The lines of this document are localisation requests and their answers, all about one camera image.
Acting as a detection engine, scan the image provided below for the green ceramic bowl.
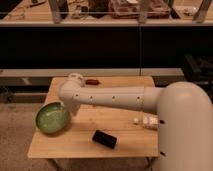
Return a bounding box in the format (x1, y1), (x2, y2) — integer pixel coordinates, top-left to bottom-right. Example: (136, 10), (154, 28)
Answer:
(35, 102), (71, 134)

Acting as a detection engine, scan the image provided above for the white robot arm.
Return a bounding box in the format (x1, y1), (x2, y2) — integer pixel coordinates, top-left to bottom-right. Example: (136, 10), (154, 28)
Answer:
(58, 73), (213, 171)

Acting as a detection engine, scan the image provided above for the small dark red object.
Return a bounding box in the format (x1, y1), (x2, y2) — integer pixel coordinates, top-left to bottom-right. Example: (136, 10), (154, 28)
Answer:
(86, 79), (100, 85)

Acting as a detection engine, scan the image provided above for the wooden folding table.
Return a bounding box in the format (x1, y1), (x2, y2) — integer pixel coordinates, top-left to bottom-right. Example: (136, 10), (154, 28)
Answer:
(27, 76), (160, 171)

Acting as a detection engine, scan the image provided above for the black rectangular phone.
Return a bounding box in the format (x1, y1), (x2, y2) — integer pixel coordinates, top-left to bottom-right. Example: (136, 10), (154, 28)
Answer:
(92, 130), (117, 149)

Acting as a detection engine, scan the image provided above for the white bottle cap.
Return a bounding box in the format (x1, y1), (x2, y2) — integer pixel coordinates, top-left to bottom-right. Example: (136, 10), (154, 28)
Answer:
(133, 118), (140, 125)

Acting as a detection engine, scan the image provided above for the white pill bottle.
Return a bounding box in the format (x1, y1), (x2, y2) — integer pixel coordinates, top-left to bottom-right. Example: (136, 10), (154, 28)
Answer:
(143, 116), (158, 130)

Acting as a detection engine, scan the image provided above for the long background workbench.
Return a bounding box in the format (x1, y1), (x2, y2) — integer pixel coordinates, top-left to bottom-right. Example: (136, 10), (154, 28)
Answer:
(0, 0), (213, 27)

